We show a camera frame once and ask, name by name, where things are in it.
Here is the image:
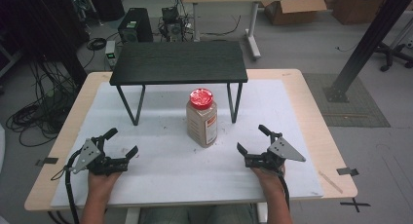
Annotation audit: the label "tangle of black floor cables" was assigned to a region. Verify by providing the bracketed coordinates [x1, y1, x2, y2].
[5, 59, 82, 148]

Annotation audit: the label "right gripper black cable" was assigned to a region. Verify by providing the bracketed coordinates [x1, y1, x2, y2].
[278, 173, 291, 212]

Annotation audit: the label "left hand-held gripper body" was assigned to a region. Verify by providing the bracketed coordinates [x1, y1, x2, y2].
[69, 136, 131, 177]

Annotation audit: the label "large closed cardboard box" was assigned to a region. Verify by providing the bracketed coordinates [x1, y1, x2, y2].
[330, 0, 393, 26]

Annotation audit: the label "black tape cross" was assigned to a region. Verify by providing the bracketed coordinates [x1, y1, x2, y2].
[339, 198, 372, 214]

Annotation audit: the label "black computer tower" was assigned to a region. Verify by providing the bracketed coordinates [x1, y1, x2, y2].
[117, 7, 154, 44]

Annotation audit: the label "black metal stand beam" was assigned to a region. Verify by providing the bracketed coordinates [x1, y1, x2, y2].
[322, 0, 413, 104]

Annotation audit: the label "black tape strip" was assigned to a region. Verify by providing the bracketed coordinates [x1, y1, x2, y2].
[35, 157, 59, 168]
[336, 167, 360, 177]

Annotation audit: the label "bench power supply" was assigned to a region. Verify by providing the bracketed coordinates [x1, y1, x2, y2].
[104, 40, 121, 70]

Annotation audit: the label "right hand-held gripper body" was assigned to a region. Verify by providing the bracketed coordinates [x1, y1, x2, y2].
[244, 136, 307, 177]

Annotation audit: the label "person's right hand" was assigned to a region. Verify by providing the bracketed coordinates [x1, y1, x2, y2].
[250, 165, 287, 197]

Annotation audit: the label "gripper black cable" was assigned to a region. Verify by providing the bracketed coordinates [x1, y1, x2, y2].
[278, 173, 291, 212]
[50, 148, 83, 224]

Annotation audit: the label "open cardboard box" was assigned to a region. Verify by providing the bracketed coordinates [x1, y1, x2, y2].
[263, 0, 328, 26]

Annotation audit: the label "white table mat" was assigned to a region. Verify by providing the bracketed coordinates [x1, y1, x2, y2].
[50, 79, 325, 208]

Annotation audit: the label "black shelf riser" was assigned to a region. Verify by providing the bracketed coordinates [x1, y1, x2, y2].
[109, 41, 249, 127]

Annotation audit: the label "black electronics unit with wires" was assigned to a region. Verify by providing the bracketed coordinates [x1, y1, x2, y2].
[158, 6, 193, 43]

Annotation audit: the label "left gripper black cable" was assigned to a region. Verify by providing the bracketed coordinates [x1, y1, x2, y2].
[50, 148, 83, 224]

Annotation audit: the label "black curtain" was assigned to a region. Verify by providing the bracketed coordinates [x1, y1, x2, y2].
[0, 0, 91, 87]

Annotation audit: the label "red-lidded seasoning jar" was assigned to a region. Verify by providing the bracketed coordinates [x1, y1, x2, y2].
[185, 88, 218, 149]

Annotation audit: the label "coiled black cable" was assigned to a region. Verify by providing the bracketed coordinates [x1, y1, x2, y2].
[86, 37, 108, 52]

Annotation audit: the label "person's left hand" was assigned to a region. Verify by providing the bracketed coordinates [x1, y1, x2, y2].
[87, 169, 123, 200]

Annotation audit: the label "person's grey pants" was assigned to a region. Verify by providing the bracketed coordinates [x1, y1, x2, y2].
[138, 204, 258, 224]

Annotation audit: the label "grey floor mat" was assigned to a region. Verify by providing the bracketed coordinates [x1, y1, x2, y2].
[302, 72, 392, 129]

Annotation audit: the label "black office chair base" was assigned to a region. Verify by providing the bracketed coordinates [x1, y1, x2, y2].
[373, 41, 413, 73]

